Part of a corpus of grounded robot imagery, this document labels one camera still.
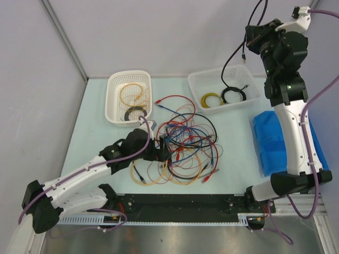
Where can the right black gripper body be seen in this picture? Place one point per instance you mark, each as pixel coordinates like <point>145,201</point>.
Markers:
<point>267,40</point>

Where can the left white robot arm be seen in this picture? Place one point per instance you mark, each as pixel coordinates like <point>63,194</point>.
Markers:
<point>49,202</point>

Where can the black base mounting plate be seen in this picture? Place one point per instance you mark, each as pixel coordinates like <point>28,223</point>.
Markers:
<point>188,208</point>

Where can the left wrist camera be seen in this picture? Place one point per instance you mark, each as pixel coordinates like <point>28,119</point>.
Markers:
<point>148,126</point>

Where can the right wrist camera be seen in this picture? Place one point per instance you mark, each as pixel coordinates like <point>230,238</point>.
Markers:
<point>301,20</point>

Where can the blue plastic divided bin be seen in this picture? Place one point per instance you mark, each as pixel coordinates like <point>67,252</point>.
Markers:
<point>280,149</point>

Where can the left white perforated basket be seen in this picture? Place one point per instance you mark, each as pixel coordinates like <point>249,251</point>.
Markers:
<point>128,96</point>

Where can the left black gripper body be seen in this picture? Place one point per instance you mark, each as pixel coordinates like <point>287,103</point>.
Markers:
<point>150,153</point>

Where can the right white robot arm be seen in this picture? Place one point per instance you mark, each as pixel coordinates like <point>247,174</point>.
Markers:
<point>282,53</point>

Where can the right white perforated basket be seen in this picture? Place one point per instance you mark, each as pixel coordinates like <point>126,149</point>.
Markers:
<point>218,90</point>

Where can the white slotted cable duct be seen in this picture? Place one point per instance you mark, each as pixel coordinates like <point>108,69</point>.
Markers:
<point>107,220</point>

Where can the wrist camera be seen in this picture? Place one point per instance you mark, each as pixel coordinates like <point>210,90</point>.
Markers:
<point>148,126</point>
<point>301,20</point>

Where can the white perforated basket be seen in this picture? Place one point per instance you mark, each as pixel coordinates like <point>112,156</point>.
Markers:
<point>128,96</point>
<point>218,90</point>

